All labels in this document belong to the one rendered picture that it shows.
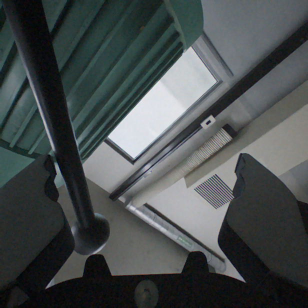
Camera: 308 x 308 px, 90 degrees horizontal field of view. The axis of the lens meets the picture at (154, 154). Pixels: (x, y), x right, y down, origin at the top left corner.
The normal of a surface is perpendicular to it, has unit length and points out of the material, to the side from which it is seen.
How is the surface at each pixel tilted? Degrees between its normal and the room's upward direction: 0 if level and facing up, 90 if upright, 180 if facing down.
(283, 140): 90
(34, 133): 90
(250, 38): 90
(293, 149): 90
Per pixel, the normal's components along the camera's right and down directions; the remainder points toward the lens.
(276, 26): -0.01, 0.47
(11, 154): 0.18, 0.61
